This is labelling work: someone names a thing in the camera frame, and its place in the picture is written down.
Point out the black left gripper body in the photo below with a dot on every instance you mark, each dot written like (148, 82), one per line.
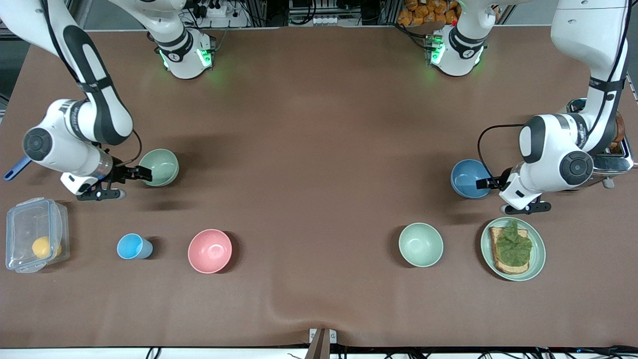
(500, 182)

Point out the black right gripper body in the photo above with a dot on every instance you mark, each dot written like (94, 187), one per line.
(121, 172)

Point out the blue bowl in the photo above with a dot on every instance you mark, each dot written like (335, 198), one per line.
(466, 178)

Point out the pale green bowl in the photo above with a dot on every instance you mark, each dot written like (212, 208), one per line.
(162, 167)
(420, 244)

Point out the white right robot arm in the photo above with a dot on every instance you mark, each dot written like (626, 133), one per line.
(75, 124)

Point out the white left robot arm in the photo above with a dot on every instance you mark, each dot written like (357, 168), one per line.
(553, 149)

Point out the pink bowl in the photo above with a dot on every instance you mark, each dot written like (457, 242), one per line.
(210, 251)

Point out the green lettuce leaf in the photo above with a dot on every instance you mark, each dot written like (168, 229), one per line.
(513, 247)

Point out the blue plastic cup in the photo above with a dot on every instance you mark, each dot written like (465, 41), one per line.
(130, 246)

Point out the toast slice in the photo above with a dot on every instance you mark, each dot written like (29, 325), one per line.
(508, 269)

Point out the pale green plate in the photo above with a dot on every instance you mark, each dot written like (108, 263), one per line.
(537, 259)

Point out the yellow lemon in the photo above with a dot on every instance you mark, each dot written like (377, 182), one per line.
(42, 247)

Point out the clear plastic lidded container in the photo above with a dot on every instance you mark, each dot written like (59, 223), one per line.
(25, 224)

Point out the cream and chrome toaster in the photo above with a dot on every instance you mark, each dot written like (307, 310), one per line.
(615, 162)

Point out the brown bread slice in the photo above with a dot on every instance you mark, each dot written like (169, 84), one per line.
(619, 132)

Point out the brown table cloth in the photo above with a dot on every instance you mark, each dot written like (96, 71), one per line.
(319, 124)

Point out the white power strip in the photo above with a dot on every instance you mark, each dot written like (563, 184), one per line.
(326, 20)
(214, 11)

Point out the bag of orange snacks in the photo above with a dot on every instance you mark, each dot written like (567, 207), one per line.
(423, 11)

